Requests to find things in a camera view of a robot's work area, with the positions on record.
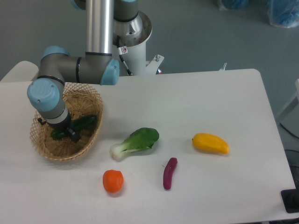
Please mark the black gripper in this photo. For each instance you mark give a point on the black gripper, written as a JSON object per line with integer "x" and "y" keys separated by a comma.
{"x": 59, "y": 128}

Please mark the dark green cucumber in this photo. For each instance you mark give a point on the dark green cucumber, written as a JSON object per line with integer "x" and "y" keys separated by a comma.
{"x": 79, "y": 124}

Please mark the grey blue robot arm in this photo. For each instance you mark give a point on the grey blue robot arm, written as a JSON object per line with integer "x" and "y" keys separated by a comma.
{"x": 57, "y": 67}

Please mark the woven wicker basket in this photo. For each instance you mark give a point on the woven wicker basket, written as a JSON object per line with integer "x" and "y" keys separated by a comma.
{"x": 81, "y": 100}

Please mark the orange bell pepper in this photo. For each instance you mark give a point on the orange bell pepper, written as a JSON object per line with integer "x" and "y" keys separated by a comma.
{"x": 112, "y": 181}

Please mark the green bok choy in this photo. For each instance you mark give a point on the green bok choy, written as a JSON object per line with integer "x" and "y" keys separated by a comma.
{"x": 141, "y": 139}

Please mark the white chair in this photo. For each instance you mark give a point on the white chair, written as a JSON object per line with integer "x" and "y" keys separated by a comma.
{"x": 23, "y": 71}

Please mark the purple sweet potato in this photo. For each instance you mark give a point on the purple sweet potato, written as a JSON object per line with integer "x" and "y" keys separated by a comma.
{"x": 168, "y": 173}

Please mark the yellow mango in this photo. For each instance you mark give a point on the yellow mango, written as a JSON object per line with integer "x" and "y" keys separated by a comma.
{"x": 210, "y": 143}

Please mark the blue plastic bag left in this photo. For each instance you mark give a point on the blue plastic bag left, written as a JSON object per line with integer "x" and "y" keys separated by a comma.
{"x": 232, "y": 4}

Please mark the blue plastic bag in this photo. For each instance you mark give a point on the blue plastic bag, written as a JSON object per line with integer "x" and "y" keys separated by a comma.
{"x": 283, "y": 13}
{"x": 232, "y": 4}

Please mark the white furniture leg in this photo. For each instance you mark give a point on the white furniture leg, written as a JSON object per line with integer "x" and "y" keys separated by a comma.
{"x": 289, "y": 105}

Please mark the black device at edge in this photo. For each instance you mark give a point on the black device at edge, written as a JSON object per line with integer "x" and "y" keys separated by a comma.
{"x": 290, "y": 199}

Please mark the blue plastic bag right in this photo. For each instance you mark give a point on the blue plastic bag right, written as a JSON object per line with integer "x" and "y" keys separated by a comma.
{"x": 283, "y": 13}

